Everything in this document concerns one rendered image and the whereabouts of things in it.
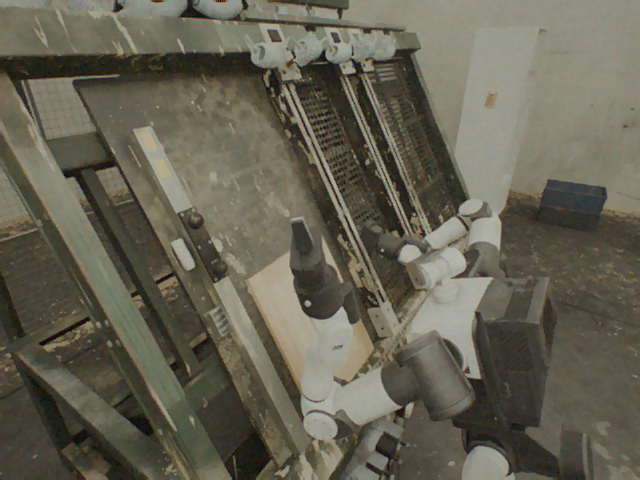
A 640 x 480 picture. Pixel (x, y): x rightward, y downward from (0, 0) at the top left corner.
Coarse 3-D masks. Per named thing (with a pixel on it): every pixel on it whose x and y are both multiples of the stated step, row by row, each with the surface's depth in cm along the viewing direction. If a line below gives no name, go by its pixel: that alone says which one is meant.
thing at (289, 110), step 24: (264, 24) 124; (288, 48) 130; (312, 48) 121; (264, 72) 131; (288, 72) 128; (288, 96) 130; (288, 120) 133; (312, 144) 135; (312, 168) 135; (336, 192) 138; (336, 216) 137; (336, 240) 141; (360, 240) 142; (360, 264) 139; (360, 288) 143; (384, 312) 142; (384, 336) 146
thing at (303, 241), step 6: (294, 222) 62; (300, 222) 62; (294, 228) 63; (300, 228) 63; (306, 228) 64; (294, 234) 64; (300, 234) 64; (306, 234) 64; (294, 240) 65; (300, 240) 65; (306, 240) 65; (312, 240) 65; (300, 246) 65; (306, 246) 65; (312, 246) 65
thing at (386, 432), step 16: (384, 416) 133; (400, 416) 138; (368, 432) 127; (384, 432) 125; (400, 432) 125; (352, 448) 118; (368, 448) 122; (384, 448) 120; (352, 464) 118; (368, 464) 116; (384, 464) 115
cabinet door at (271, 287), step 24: (288, 264) 119; (264, 288) 110; (288, 288) 117; (264, 312) 108; (288, 312) 115; (288, 336) 113; (312, 336) 120; (360, 336) 137; (288, 360) 111; (360, 360) 134
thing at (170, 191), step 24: (144, 144) 92; (144, 168) 94; (168, 192) 93; (216, 288) 96; (240, 312) 100; (240, 336) 98; (264, 360) 102; (264, 384) 100; (288, 408) 104; (288, 432) 103
